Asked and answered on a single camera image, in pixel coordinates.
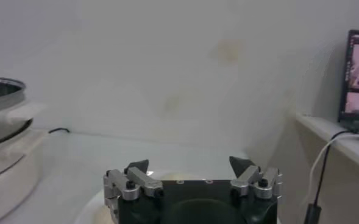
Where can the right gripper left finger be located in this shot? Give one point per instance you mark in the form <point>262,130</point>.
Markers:
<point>142,179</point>

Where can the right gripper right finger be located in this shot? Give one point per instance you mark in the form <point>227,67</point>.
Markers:
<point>249,179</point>

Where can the white round plate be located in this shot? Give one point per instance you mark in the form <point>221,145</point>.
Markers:
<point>87,210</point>

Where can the cream electric cooker base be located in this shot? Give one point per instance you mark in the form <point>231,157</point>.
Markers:
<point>5,182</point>

